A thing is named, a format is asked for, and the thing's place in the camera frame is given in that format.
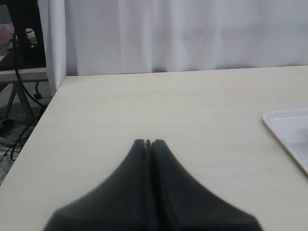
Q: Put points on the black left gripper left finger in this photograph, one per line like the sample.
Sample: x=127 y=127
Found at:
x=123 y=202

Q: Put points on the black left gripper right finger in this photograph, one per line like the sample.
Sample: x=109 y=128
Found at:
x=184 y=204

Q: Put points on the white rectangular plastic tray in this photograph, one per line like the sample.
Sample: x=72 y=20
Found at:
x=290 y=129

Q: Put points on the white curtain backdrop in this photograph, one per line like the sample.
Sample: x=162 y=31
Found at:
x=103 y=37

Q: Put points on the pink bag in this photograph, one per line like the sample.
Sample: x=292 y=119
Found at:
x=5 y=34

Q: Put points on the black monitor on side desk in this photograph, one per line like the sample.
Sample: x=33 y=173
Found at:
x=26 y=21

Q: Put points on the grey side desk frame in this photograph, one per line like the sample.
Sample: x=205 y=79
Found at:
x=27 y=75

